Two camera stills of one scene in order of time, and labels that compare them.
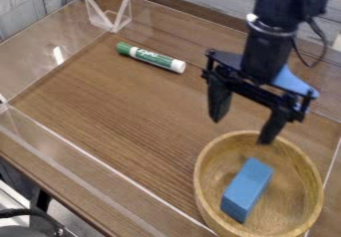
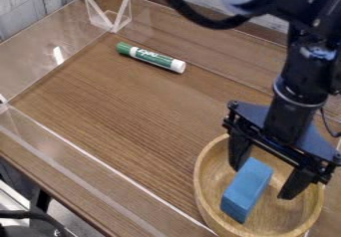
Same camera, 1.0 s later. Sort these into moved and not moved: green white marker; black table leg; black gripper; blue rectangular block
Moved: black gripper
Not moved: blue rectangular block; green white marker; black table leg
